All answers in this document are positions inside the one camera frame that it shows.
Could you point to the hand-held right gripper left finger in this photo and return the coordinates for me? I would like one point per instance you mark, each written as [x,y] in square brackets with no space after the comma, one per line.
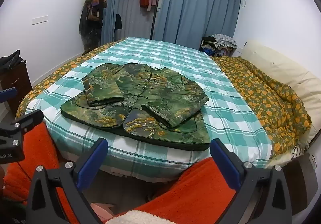
[92,161]

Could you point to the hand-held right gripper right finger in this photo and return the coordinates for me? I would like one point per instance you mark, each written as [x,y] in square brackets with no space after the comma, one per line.
[225,163]

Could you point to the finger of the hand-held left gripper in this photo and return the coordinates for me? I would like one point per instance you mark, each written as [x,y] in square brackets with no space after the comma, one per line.
[8,95]
[27,120]

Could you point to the green patterned padded jacket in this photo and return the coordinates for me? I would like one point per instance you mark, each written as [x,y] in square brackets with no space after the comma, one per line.
[150,103]

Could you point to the dark clothes on cabinet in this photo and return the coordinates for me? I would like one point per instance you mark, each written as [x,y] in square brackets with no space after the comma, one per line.
[10,59]

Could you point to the pile of clothes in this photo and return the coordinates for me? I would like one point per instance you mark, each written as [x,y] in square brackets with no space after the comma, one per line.
[220,43]

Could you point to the dark wooden cabinet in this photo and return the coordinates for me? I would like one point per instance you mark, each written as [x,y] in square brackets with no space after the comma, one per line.
[13,86]

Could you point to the orange fleece garment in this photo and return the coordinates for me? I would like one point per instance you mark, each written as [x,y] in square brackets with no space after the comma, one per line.
[195,189]

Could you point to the white fleece cuff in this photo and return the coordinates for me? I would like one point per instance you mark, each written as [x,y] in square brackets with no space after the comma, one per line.
[133,217]

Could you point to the orange floral quilt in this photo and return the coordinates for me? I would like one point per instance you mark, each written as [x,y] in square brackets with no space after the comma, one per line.
[270,98]

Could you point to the teal plaid bedsheet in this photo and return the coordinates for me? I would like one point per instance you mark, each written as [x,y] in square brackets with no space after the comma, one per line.
[175,56]

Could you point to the blue curtain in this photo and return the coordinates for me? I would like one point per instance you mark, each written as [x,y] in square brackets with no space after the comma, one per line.
[198,6]
[109,1]

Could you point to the coats hanging on wall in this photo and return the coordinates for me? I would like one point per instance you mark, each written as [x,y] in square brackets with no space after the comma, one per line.
[91,21]

